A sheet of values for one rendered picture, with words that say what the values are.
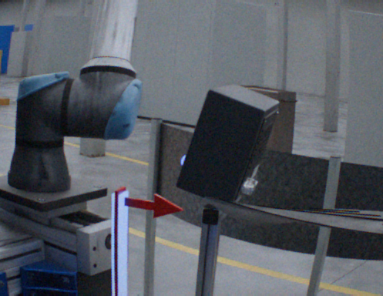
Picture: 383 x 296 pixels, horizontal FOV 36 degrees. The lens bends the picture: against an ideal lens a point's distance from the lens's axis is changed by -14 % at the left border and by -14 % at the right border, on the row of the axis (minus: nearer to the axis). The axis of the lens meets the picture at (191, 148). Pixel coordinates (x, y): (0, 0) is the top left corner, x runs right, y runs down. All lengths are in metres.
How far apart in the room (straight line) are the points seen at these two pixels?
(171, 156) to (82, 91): 1.87
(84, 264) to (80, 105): 0.30
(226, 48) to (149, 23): 1.55
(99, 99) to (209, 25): 9.25
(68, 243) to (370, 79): 6.18
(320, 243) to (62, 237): 1.50
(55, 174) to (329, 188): 1.44
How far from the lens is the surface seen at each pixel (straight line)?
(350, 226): 0.54
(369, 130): 7.19
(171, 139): 3.06
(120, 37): 1.26
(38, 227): 1.25
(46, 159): 1.25
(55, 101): 1.23
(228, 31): 10.68
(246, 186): 1.23
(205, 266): 1.20
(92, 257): 1.18
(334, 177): 2.47
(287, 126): 7.67
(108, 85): 1.22
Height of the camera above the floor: 1.33
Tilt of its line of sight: 9 degrees down
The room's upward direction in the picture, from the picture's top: 4 degrees clockwise
